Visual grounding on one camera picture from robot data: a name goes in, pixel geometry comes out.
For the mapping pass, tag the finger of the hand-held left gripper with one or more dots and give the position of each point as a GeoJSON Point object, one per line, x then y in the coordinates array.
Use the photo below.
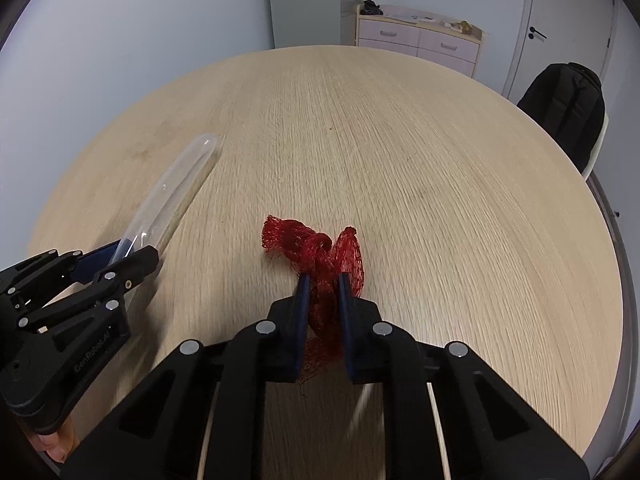
{"type": "Point", "coordinates": [135, 265]}
{"type": "Point", "coordinates": [95, 262]}

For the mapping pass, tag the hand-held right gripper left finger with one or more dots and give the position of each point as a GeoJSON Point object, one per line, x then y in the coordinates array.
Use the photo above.
{"type": "Point", "coordinates": [302, 305]}

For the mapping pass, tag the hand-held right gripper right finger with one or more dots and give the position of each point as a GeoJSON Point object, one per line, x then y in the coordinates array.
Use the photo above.
{"type": "Point", "coordinates": [346, 310]}

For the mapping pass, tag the red mesh net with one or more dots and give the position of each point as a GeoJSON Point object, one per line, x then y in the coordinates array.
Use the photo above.
{"type": "Point", "coordinates": [310, 250]}

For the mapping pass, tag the clear plastic tube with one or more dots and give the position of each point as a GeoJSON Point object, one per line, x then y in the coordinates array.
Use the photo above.
{"type": "Point", "coordinates": [175, 185]}

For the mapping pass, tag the person's left hand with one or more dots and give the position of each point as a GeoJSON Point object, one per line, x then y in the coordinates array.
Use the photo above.
{"type": "Point", "coordinates": [57, 445]}

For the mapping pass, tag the round wooden table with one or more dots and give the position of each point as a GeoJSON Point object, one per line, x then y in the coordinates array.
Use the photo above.
{"type": "Point", "coordinates": [400, 160]}

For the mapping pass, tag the pink drawer dresser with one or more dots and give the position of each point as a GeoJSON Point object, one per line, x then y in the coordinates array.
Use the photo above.
{"type": "Point", "coordinates": [400, 42]}

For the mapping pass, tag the black backpack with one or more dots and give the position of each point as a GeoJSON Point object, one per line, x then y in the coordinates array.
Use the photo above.
{"type": "Point", "coordinates": [565, 110]}

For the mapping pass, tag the white papers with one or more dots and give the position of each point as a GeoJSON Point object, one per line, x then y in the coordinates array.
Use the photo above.
{"type": "Point", "coordinates": [410, 17]}

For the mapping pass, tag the cream plastic chair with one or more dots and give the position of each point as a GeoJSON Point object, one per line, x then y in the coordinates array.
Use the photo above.
{"type": "Point", "coordinates": [600, 150]}

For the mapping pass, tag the black item on dresser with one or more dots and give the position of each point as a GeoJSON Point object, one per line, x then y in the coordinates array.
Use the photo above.
{"type": "Point", "coordinates": [372, 8]}

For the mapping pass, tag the tall grey cabinet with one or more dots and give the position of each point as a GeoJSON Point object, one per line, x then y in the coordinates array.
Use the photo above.
{"type": "Point", "coordinates": [310, 0]}

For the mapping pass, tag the small yellow item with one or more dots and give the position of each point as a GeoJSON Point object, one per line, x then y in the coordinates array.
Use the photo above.
{"type": "Point", "coordinates": [462, 26]}

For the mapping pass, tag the white door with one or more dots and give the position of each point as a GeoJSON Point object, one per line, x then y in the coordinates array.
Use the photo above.
{"type": "Point", "coordinates": [565, 10]}

